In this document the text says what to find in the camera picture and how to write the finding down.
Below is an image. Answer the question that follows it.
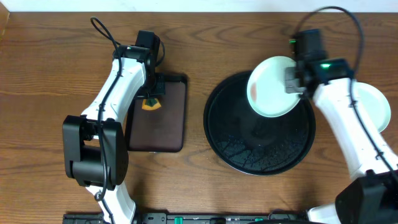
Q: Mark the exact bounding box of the mint plate with red stain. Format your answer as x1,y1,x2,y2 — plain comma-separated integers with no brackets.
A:
246,56,300,118

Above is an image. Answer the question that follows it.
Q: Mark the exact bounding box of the pale green plate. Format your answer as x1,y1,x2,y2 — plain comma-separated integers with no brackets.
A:
356,82,391,133

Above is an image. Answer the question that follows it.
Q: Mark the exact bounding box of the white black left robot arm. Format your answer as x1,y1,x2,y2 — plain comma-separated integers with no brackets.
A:
62,45,161,223

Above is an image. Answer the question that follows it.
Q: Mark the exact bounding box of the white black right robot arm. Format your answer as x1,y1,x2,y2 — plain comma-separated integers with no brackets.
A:
285,59,397,223

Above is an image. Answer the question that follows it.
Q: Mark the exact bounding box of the black rectangular tray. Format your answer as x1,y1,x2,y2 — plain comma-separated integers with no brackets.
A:
125,73,188,152

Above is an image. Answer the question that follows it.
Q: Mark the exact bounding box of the black round tray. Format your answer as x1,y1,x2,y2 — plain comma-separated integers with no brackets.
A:
203,71,316,175

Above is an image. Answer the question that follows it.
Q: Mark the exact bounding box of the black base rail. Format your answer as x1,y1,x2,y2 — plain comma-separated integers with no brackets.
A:
62,212,312,224

